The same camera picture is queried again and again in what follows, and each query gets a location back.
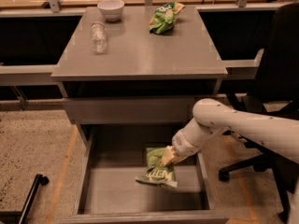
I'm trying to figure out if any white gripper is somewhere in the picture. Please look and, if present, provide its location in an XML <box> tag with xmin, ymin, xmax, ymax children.
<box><xmin>160</xmin><ymin>130</ymin><xmax>200</xmax><ymax>167</ymax></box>

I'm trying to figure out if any green jalapeno chip bag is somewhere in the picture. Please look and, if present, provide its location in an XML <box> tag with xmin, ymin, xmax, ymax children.
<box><xmin>135</xmin><ymin>147</ymin><xmax>178</xmax><ymax>189</ymax></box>

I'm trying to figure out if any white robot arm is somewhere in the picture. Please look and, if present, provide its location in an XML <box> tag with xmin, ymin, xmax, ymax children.
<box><xmin>161</xmin><ymin>98</ymin><xmax>299</xmax><ymax>171</ymax></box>

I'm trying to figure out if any open grey middle drawer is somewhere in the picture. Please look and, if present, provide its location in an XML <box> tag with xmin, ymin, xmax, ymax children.
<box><xmin>58</xmin><ymin>125</ymin><xmax>227</xmax><ymax>224</ymax></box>

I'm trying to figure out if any grey closed upper drawer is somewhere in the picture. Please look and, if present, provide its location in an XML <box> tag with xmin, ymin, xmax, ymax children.
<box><xmin>64</xmin><ymin>97</ymin><xmax>198</xmax><ymax>124</ymax></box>

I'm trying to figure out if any grey drawer cabinet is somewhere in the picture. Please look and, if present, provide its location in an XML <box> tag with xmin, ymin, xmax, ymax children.
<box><xmin>52</xmin><ymin>7</ymin><xmax>227</xmax><ymax>141</ymax></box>

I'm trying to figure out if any light green chip bag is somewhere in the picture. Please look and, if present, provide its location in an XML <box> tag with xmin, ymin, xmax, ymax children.
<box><xmin>149</xmin><ymin>1</ymin><xmax>185</xmax><ymax>35</ymax></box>

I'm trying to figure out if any black office chair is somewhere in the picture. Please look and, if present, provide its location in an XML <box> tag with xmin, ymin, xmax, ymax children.
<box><xmin>219</xmin><ymin>3</ymin><xmax>299</xmax><ymax>224</ymax></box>

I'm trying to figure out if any clear plastic water bottle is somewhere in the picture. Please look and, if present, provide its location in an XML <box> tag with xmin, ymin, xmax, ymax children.
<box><xmin>91</xmin><ymin>21</ymin><xmax>107</xmax><ymax>54</ymax></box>

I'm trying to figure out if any black chair leg with caster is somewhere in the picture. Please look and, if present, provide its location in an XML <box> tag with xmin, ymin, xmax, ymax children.
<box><xmin>0</xmin><ymin>174</ymin><xmax>50</xmax><ymax>224</ymax></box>

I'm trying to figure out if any white ceramic bowl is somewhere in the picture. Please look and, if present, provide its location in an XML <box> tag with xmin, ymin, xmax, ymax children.
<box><xmin>97</xmin><ymin>0</ymin><xmax>124</xmax><ymax>21</ymax></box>

